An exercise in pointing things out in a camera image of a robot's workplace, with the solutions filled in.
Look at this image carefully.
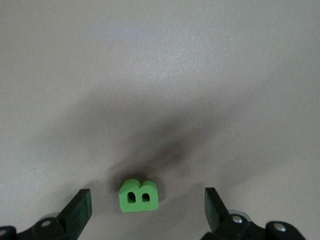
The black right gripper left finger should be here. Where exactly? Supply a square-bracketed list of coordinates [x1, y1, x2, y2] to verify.
[0, 189, 92, 240]

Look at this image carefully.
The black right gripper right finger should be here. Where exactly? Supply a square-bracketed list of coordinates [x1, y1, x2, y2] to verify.
[201, 187, 307, 240]

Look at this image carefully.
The green foam letter B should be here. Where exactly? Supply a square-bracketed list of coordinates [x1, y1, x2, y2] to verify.
[118, 178, 160, 213]

